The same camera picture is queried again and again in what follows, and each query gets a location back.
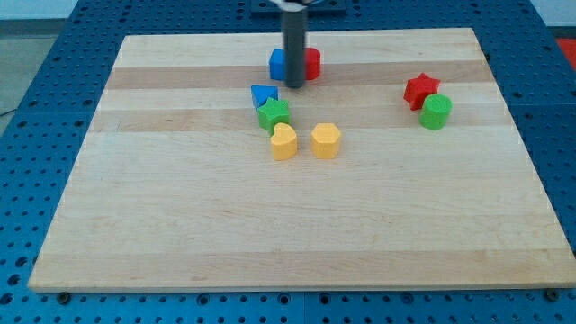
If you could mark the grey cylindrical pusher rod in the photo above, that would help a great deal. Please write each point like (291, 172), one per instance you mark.
(294, 23)

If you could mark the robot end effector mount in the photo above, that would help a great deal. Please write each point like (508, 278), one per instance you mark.
(293, 5)

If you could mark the yellow hexagon block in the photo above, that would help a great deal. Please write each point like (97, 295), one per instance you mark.
(325, 140)

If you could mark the red cylinder block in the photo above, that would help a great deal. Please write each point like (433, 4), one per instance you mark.
(312, 63)

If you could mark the blue cube block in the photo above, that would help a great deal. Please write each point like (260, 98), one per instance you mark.
(276, 65)

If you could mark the blue triangle block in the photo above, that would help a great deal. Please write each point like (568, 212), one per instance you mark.
(261, 93)

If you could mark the green star block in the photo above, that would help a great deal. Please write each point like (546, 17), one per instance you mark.
(273, 112)

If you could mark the yellow heart block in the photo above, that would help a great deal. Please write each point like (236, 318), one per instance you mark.
(284, 142)

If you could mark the red star block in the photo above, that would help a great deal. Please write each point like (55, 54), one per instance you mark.
(418, 88)

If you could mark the green cylinder block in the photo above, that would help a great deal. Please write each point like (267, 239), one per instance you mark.
(436, 110)

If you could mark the wooden board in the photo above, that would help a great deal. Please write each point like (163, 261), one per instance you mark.
(174, 188)

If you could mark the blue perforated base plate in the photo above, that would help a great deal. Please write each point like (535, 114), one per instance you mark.
(39, 147)

